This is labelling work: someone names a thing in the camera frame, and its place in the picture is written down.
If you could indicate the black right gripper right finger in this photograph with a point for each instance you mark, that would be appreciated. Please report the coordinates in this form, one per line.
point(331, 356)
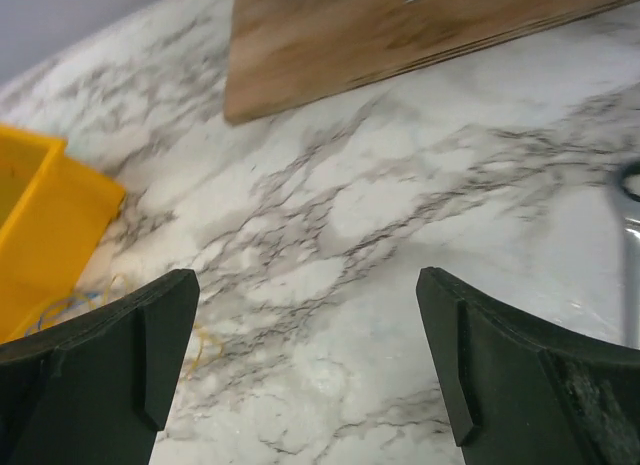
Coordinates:
point(521, 390)

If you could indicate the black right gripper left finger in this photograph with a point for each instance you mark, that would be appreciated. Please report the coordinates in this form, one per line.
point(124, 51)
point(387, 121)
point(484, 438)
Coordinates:
point(98, 388)

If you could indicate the yellow plastic bin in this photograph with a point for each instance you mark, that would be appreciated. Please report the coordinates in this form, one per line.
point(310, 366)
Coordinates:
point(54, 212)

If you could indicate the wooden board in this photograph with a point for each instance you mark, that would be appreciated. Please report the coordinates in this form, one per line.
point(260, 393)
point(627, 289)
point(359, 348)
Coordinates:
point(287, 53)

